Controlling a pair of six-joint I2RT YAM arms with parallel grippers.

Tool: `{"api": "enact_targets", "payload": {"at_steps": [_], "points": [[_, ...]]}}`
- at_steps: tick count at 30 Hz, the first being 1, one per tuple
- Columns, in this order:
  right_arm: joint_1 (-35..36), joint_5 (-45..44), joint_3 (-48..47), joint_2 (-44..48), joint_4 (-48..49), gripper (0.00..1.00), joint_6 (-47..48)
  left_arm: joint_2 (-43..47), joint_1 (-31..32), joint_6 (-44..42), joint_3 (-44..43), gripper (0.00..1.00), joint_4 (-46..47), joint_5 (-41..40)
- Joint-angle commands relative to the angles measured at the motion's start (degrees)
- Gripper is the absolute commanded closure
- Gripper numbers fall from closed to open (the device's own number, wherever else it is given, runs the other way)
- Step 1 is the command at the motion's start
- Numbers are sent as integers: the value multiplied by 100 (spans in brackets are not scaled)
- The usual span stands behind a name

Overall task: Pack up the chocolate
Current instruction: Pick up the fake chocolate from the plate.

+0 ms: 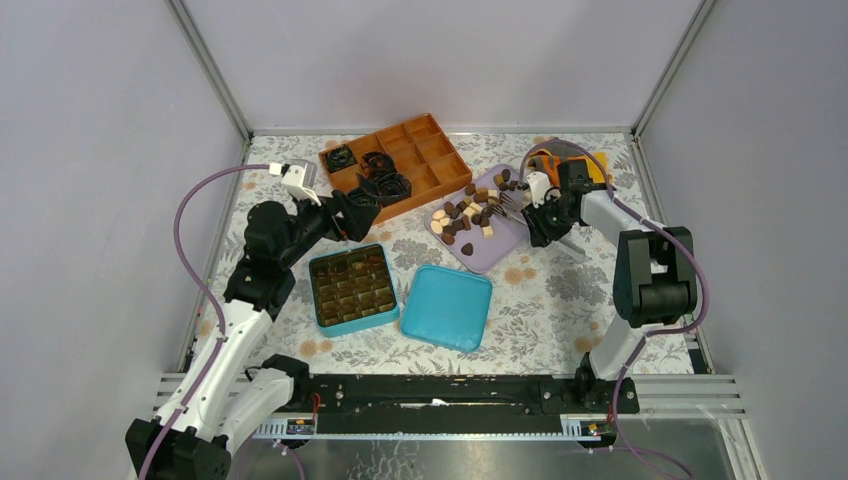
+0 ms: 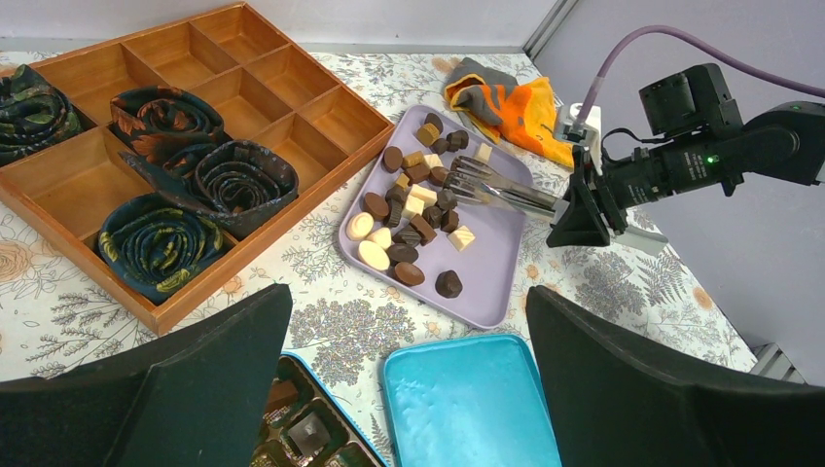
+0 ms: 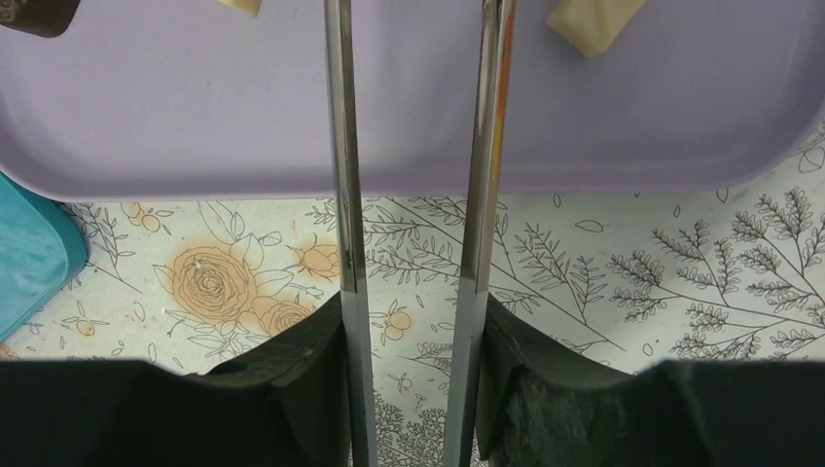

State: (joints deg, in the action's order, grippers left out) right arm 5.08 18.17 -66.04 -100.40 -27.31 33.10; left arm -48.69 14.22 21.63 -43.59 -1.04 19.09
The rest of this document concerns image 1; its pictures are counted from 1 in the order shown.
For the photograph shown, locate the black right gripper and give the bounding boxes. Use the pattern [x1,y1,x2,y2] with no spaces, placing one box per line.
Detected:
[519,193,576,249]

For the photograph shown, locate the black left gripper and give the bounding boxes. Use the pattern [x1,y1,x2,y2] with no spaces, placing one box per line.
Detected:
[278,187,380,270]

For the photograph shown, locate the metal serving tongs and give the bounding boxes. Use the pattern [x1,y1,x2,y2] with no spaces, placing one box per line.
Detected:
[492,191,587,262]

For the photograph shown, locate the teal chocolate box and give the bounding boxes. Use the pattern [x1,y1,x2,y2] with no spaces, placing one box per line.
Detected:
[308,243,401,338]

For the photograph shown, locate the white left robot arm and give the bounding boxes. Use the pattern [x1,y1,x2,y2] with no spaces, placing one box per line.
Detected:
[125,190,381,479]

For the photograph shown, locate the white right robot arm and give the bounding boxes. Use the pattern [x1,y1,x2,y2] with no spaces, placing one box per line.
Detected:
[521,156,699,412]

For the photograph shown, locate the rolled dark green tie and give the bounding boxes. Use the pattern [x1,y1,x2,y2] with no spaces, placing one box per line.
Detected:
[347,187,382,212]

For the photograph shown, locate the rolled dark patterned tie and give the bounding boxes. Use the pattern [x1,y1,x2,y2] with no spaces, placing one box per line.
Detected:
[357,172,412,206]

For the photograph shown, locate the orange grey cloth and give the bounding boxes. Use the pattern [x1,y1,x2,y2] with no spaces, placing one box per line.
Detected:
[525,137,604,187]

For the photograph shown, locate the rolled dark floral tie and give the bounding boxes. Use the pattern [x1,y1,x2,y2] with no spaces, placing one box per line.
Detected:
[324,145,357,173]

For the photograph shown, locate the wooden compartment tray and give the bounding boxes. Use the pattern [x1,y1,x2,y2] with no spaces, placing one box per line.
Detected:
[318,113,472,223]

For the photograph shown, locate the pile of assorted chocolates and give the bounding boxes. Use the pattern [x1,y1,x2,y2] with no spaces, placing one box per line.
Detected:
[425,165,529,248]

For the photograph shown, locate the teal box lid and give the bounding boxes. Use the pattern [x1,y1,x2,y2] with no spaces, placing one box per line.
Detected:
[400,265,493,353]

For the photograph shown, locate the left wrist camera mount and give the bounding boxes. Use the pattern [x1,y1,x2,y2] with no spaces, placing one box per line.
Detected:
[268,159,322,206]

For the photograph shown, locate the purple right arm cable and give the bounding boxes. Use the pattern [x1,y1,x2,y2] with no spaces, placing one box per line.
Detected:
[517,139,711,478]

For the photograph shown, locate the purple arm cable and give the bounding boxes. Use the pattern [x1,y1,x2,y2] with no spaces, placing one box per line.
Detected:
[135,162,283,480]
[517,139,711,478]

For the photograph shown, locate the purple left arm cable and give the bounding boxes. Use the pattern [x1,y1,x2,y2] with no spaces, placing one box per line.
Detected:
[135,162,283,480]

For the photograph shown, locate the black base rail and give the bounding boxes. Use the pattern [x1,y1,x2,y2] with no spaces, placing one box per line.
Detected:
[278,374,640,436]

